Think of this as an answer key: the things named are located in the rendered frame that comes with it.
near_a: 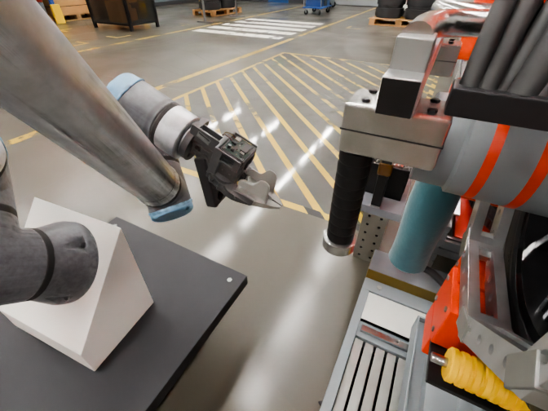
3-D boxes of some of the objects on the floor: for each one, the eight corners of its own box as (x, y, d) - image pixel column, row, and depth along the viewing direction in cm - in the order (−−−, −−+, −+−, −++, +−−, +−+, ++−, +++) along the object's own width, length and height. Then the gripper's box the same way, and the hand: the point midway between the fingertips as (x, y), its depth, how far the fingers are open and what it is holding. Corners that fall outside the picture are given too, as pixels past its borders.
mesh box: (130, 32, 643) (116, -25, 583) (93, 27, 690) (76, -25, 630) (161, 26, 703) (150, -25, 643) (124, 23, 751) (110, -25, 690)
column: (373, 263, 134) (398, 187, 108) (352, 255, 138) (371, 181, 111) (378, 249, 141) (403, 174, 115) (358, 241, 144) (377, 169, 118)
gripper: (180, 129, 49) (287, 200, 49) (209, 110, 55) (303, 172, 55) (172, 165, 55) (267, 227, 55) (200, 143, 61) (284, 200, 61)
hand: (274, 205), depth 57 cm, fingers closed
